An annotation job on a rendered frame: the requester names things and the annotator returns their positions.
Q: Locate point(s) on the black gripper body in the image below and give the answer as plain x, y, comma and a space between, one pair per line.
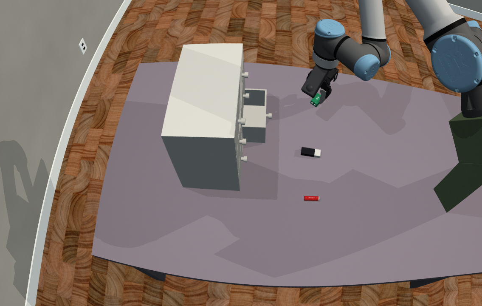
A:
331, 75

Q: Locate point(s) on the red aa battery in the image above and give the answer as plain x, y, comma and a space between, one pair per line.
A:
311, 198

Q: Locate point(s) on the green nine-volt battery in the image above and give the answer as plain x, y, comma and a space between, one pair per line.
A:
315, 101

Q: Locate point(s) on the white drawer with knob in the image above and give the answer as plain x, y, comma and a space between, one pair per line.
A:
238, 120
242, 75

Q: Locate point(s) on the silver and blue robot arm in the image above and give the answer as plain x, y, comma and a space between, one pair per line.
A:
454, 43

